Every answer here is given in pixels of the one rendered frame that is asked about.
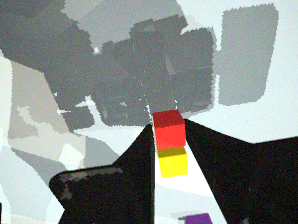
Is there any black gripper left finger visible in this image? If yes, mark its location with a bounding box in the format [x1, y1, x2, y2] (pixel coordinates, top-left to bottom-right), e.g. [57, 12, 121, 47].
[49, 124, 155, 224]

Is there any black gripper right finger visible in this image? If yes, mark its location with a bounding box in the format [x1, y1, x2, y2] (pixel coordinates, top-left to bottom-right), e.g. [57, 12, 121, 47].
[184, 119, 298, 224]

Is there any red block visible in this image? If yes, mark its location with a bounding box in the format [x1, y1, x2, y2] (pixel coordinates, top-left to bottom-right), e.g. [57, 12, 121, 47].
[152, 109, 186, 150]

